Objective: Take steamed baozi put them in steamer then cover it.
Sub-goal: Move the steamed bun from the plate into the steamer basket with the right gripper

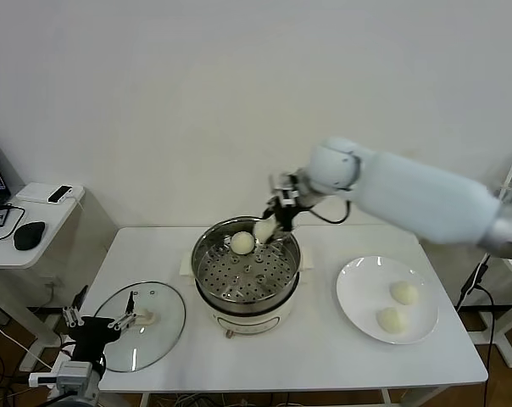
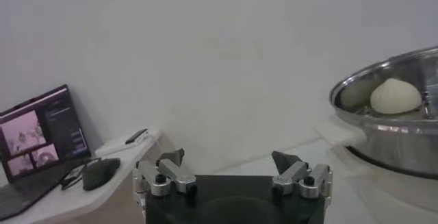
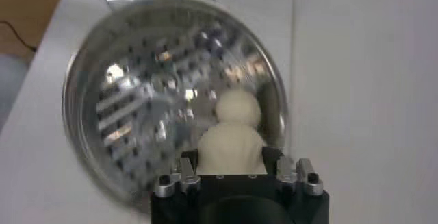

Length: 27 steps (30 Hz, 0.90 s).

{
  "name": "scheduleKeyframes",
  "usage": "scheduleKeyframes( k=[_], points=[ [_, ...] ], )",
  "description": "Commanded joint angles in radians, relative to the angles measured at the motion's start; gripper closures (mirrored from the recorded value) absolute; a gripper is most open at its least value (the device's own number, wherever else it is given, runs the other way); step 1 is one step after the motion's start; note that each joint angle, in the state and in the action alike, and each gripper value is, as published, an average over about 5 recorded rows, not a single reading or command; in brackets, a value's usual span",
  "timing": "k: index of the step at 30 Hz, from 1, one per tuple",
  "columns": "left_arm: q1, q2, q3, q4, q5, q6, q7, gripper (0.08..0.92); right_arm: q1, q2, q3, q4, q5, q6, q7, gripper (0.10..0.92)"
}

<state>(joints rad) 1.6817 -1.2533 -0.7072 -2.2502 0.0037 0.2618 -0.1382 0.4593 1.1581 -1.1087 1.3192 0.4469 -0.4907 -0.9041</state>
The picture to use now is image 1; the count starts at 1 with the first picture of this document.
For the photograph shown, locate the white device with black screen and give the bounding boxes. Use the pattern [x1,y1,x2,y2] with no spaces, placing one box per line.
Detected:
[47,185,74,204]

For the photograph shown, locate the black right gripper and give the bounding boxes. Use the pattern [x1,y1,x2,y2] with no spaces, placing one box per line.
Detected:
[260,169,305,244]

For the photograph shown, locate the stainless perforated steamer basket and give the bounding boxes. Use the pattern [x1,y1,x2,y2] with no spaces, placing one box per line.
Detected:
[192,216,302,307]

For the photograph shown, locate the white steamed baozi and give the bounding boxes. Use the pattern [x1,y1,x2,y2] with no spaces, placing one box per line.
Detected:
[231,231,255,255]
[389,281,420,306]
[253,220,279,245]
[376,307,410,336]

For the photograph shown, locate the cream electric cooking pot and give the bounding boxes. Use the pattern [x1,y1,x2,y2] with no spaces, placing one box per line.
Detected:
[178,247,315,340]

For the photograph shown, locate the black computer mouse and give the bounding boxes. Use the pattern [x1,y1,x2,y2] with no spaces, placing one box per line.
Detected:
[13,221,47,252]

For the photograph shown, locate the white round plate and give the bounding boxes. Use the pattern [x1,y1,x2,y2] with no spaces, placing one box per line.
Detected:
[336,255,440,345]

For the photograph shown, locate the white side table with laptop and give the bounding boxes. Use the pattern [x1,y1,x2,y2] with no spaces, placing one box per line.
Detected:
[0,181,90,374]

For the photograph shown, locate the white side table with cup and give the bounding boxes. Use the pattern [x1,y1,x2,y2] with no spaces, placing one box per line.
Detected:
[458,254,512,370]

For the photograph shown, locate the black adapter with cable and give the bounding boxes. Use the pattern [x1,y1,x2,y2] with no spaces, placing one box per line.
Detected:
[0,203,29,243]

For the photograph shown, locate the flat white box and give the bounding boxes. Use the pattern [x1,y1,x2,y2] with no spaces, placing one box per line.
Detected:
[16,184,77,205]

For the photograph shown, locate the glass lid with cream handle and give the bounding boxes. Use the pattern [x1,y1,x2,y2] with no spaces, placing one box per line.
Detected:
[87,280,186,373]

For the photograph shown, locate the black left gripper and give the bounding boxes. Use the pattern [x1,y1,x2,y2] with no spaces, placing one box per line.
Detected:
[62,284,137,362]

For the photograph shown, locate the white floor cable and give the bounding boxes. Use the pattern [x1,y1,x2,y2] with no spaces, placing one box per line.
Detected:
[0,316,56,371]

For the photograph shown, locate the cable bundle under table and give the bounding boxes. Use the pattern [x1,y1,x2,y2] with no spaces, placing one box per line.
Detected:
[153,392,223,407]

